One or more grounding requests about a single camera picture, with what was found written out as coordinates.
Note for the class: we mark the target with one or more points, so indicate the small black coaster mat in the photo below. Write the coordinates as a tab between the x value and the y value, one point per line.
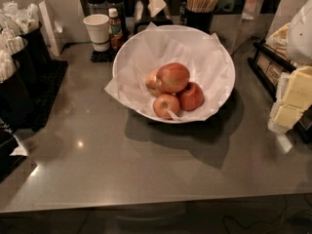
107	56

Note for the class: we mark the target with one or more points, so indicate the black cup of wooden stirrers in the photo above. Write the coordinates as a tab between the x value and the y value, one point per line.
199	13

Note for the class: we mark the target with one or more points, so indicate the white bowl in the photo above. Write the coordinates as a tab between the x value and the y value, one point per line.
211	65

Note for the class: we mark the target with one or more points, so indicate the red apple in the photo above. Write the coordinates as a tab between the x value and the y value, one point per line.
151	83
191	97
164	105
172	77

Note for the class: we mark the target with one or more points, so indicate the small brown sauce bottle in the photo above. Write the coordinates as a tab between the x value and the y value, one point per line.
115	29

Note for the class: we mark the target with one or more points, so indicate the black cutlery cup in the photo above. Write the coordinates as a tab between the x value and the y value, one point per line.
15	101
19	59
19	25

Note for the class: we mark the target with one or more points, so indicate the black tray at left edge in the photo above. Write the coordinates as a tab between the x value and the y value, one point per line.
12	153

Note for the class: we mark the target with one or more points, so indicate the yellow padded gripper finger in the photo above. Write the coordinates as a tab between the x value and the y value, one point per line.
293	98

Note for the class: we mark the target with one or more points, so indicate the black cutlery cup front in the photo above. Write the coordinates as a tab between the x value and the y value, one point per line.
15	101

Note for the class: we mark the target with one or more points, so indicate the black cutlery cup rear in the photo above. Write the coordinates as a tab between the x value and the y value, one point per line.
19	25

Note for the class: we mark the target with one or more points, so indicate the black condiment packet rack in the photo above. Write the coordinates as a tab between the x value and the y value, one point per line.
268	65

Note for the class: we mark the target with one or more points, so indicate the white paper cup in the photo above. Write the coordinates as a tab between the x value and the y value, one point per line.
98	28

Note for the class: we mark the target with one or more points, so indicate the black cutlery cup middle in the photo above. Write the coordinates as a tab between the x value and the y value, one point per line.
19	59

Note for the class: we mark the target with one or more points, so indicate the black napkin holder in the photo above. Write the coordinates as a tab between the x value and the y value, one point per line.
147	11

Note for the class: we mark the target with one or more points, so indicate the clear acrylic sign holder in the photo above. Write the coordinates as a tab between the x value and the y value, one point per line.
247	23

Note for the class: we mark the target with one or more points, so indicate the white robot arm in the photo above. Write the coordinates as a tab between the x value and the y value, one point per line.
294	39

